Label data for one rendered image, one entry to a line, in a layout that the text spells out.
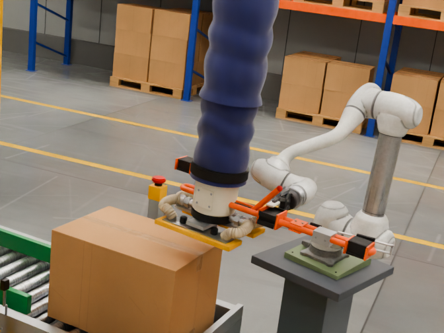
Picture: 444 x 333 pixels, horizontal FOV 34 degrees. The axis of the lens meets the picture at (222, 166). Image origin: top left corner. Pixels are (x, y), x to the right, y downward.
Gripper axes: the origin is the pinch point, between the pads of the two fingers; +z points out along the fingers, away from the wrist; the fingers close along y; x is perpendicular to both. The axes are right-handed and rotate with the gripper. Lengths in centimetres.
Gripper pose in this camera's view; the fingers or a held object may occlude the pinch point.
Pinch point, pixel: (271, 211)
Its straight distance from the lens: 275.3
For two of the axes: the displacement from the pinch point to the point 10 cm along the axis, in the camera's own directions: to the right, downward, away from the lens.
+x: -8.9, -2.3, 4.0
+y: -1.1, 9.5, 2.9
